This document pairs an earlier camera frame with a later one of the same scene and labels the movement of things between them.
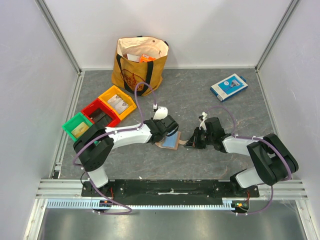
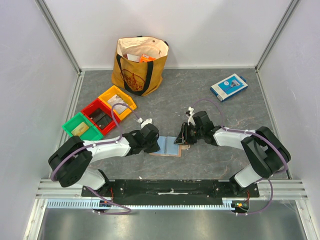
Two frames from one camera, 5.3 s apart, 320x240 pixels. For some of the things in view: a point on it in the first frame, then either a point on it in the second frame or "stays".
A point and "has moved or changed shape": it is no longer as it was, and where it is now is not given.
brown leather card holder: [172, 141] has moved or changed shape
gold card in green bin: [80, 129] stays
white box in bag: [133, 57] stays
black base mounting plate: [169, 191] stays
